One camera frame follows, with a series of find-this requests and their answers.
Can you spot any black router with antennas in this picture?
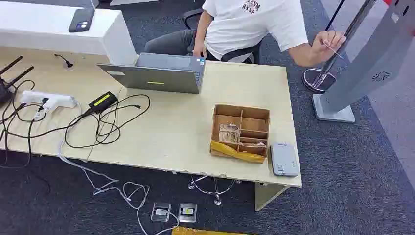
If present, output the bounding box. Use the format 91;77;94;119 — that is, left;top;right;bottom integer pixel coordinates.
0;55;35;104

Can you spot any person's left hand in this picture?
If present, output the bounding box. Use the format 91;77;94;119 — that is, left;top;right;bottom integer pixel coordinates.
310;30;346;64

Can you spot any yellow sheet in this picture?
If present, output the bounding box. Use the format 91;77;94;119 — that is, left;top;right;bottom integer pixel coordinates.
171;226;257;235

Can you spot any black office chair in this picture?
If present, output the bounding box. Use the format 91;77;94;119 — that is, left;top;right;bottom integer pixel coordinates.
181;8;262;65

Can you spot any grey flat card reader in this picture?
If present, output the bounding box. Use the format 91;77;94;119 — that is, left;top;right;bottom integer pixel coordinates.
270;143;300;177

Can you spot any steel floor socket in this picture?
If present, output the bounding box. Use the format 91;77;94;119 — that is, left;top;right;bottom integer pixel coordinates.
150;202;172;223
178;203;198;223

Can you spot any grey kiosk stand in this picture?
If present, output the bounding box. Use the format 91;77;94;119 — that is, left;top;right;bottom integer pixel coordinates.
312;0;415;123

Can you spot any pale desk leg panel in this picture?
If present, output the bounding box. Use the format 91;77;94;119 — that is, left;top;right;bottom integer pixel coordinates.
254;182;291;212

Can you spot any dark smartphone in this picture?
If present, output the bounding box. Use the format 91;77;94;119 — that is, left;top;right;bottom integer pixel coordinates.
68;7;95;33

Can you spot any person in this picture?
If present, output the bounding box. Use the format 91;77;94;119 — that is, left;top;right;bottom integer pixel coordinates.
144;0;346;68

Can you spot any grey open laptop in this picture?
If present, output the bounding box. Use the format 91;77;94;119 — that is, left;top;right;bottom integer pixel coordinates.
96;52;206;94

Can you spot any short black cable end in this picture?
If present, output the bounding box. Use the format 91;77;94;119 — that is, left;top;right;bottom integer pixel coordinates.
54;53;74;69

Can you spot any card in clear sleeve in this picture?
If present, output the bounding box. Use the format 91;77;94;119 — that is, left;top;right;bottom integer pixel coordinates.
240;141;267;149
219;123;241;143

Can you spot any black router cable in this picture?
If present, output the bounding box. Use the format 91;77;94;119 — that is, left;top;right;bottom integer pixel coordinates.
0;79;94;169

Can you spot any black power adapter yellow label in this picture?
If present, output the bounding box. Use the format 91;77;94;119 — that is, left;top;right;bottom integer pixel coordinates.
88;91;118;114

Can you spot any white counter block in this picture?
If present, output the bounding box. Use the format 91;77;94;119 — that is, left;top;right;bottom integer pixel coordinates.
0;0;138;66

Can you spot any white cable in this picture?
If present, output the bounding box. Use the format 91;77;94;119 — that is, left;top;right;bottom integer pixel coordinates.
57;99;180;235

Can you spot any wooden box with dividers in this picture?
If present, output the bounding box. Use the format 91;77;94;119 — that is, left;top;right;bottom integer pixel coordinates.
209;103;271;164

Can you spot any person's right hand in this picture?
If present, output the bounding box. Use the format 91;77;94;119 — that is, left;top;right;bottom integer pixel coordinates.
193;42;208;59

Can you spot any black adapter cable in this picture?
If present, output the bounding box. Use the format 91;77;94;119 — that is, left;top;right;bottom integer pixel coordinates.
64;94;151;149

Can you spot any thin metal stick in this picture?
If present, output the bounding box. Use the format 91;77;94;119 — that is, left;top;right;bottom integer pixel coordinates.
321;39;345;60

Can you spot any white power strip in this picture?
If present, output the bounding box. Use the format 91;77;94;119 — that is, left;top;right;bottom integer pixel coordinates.
20;90;77;109

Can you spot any white plug adapter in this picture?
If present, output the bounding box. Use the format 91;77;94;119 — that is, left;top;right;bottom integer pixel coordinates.
32;97;54;121

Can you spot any chrome stool base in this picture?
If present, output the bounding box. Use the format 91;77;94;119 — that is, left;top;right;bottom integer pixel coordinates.
187;175;243;206

